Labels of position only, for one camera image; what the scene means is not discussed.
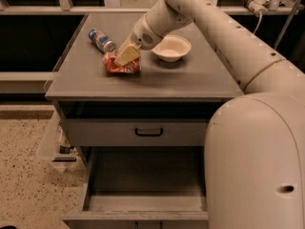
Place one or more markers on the white power strip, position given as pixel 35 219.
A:
pixel 257 7

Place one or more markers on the blue pepsi can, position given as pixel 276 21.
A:
pixel 102 41

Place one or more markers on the grey drawer cabinet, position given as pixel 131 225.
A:
pixel 193 87

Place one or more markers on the open grey middle drawer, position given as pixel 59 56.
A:
pixel 143 188

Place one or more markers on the red coke can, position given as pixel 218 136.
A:
pixel 111 67

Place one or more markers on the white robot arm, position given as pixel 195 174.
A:
pixel 255 143

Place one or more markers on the black drawer handle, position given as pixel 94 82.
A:
pixel 148 132

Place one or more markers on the white paper bowl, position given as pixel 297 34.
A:
pixel 172 48

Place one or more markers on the closed grey upper drawer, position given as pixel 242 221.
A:
pixel 120 132

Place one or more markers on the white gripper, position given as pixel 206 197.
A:
pixel 142 35

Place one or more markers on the clear plastic storage bin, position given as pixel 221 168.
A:
pixel 56 150

